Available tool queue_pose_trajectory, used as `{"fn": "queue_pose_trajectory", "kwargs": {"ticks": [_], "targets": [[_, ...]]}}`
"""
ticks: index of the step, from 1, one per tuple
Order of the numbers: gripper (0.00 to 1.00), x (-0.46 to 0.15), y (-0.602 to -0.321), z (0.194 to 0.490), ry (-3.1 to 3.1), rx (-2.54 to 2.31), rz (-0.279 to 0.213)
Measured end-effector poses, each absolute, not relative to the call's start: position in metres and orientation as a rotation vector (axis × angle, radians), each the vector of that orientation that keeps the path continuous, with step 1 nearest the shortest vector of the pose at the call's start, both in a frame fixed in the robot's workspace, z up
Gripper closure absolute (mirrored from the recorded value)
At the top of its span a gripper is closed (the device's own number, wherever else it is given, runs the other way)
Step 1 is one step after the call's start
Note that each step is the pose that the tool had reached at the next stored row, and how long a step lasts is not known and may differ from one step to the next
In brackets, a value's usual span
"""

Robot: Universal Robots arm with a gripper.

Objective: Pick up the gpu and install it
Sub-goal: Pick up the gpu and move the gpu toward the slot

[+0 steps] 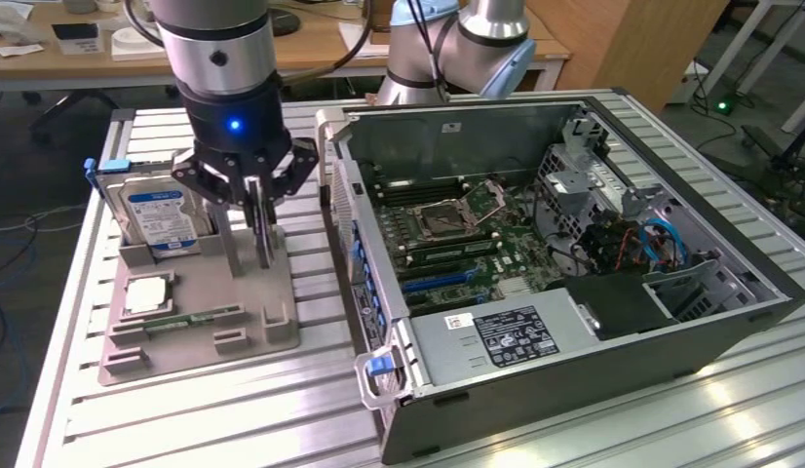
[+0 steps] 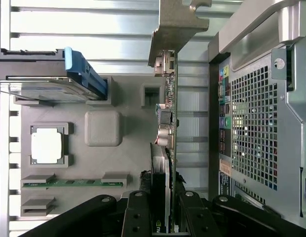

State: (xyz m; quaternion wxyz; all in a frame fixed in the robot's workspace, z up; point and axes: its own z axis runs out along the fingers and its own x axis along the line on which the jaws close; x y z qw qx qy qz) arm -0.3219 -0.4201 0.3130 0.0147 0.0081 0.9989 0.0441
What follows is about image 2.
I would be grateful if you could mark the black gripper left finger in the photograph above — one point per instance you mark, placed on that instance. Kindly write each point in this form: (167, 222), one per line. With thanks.
(138, 214)

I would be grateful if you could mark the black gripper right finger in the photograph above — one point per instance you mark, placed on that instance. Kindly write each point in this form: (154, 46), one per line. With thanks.
(197, 214)

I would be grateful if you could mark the grey printed parts rack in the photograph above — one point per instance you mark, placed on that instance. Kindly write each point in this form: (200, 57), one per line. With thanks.
(105, 160)

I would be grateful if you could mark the green RAM stick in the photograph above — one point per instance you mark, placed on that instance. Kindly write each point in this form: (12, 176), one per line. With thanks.
(76, 183)

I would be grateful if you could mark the open black PC case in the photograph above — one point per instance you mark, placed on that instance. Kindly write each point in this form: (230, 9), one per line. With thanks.
(254, 123)

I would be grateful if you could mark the silver CPU chip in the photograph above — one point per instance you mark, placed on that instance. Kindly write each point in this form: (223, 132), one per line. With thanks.
(46, 145)

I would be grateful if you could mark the hard disk in blue caddy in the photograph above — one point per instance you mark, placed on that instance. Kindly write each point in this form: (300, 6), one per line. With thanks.
(78, 69)

